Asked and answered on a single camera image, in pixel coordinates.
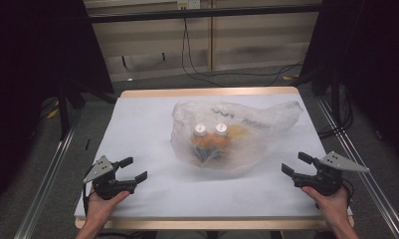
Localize black floor cables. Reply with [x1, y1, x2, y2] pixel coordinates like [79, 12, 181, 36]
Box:
[317, 84, 354, 139]

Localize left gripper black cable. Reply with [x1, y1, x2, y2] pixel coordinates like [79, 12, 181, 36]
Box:
[82, 183, 91, 217]

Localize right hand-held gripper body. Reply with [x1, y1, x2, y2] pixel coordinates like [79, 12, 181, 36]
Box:
[293, 150, 371, 197]

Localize person's left hand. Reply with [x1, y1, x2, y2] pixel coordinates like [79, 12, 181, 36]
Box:
[86, 189, 131, 221]

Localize black curtain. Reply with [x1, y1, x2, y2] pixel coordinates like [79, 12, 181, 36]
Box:
[300, 0, 399, 160]
[0, 0, 115, 214]

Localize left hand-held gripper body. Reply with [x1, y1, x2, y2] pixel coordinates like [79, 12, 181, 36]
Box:
[83, 154, 137, 201]

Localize black stand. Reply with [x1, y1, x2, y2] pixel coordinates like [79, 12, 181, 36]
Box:
[329, 66, 341, 128]
[56, 78, 72, 141]

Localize orange drink bottle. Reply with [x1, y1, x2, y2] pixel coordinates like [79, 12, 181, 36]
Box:
[211, 121, 232, 157]
[190, 122, 211, 161]

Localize person's right hand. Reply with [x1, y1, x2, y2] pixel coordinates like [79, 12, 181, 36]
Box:
[300, 184, 351, 224]

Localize black hanging cables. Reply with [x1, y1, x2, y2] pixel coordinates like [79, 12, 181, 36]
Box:
[180, 18, 304, 88]

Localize clear plastic bag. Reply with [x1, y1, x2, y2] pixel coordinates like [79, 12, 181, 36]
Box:
[170, 100, 303, 173]

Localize wall power outlet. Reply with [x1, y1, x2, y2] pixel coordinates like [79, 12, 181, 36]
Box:
[176, 0, 201, 10]

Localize white table mat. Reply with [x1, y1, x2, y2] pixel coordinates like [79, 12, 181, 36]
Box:
[74, 93, 353, 221]

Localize black horizontal bar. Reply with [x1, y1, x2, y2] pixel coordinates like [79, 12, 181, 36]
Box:
[87, 3, 323, 24]

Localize metal floor rail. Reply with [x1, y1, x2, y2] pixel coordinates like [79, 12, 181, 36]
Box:
[13, 123, 78, 239]
[315, 97, 399, 239]

